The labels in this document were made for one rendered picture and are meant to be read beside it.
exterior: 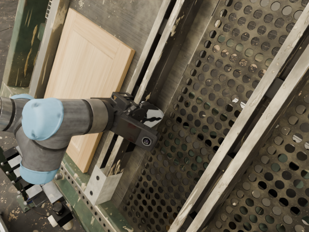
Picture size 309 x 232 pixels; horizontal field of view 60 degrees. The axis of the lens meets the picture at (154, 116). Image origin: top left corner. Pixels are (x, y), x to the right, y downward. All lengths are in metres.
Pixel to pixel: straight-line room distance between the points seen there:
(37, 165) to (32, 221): 1.48
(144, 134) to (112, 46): 0.39
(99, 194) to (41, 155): 0.38
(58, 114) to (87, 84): 0.49
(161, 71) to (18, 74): 0.90
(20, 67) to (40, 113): 0.97
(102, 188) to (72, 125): 0.40
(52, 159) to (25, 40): 0.92
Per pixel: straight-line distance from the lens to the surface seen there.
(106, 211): 0.94
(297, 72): 0.54
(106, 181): 0.87
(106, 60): 0.91
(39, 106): 0.50
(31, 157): 0.58
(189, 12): 0.70
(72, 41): 1.07
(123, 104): 0.63
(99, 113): 0.56
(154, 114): 0.69
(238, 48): 1.87
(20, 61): 1.45
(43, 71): 1.22
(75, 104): 0.54
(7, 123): 0.64
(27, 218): 2.07
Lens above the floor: 1.75
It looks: 47 degrees down
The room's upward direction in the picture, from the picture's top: straight up
